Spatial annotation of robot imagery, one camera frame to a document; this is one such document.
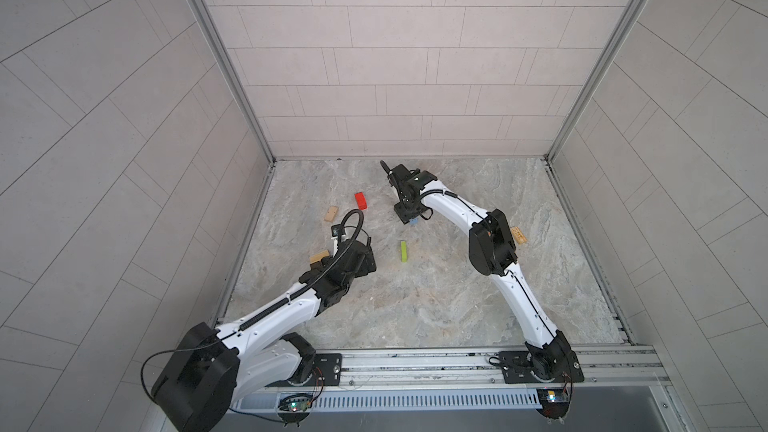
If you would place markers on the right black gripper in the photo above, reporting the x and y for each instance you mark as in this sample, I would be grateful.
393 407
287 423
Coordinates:
402 214

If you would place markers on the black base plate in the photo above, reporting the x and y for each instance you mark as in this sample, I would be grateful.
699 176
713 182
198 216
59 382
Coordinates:
326 367
520 367

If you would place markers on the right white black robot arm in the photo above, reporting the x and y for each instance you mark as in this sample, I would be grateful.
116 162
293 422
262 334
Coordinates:
492 253

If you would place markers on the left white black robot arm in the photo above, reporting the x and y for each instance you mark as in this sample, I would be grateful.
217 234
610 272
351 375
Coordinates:
212 368

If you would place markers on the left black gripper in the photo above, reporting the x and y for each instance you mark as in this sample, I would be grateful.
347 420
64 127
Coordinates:
364 269

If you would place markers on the circuit board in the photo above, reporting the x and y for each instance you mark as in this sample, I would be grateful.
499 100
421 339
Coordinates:
555 403
293 409

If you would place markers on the tan wood block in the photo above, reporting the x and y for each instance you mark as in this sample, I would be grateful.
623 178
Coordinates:
331 214

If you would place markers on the light natural wood block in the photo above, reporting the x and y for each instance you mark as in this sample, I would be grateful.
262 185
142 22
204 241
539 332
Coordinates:
318 257

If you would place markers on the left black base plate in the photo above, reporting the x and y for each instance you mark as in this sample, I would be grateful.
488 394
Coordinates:
326 367

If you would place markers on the engraved natural wood block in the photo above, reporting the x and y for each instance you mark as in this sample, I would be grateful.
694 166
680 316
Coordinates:
518 236

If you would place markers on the aluminium mounting rail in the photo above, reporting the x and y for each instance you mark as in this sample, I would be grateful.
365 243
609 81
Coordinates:
441 379

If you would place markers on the right circuit board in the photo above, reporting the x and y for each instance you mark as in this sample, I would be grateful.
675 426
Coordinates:
555 403

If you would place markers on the left circuit board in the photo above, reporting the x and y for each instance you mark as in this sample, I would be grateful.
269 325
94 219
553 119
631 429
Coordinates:
293 409

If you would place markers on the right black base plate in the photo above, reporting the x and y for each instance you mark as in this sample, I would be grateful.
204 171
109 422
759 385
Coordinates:
520 367

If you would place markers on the red wood block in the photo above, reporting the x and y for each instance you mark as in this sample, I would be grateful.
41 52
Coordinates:
361 201

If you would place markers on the green wood block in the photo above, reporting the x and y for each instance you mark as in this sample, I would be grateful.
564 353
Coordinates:
404 251

